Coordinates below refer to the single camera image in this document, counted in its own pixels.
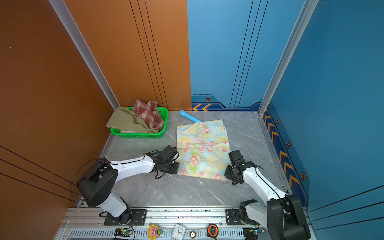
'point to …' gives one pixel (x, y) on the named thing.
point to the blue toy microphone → (183, 113)
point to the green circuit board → (123, 232)
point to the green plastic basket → (164, 112)
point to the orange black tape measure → (212, 230)
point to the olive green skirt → (123, 119)
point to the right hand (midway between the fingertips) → (227, 175)
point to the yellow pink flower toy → (154, 231)
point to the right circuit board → (251, 233)
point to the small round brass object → (193, 234)
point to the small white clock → (179, 232)
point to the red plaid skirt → (148, 112)
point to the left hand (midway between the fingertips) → (178, 168)
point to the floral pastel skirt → (204, 149)
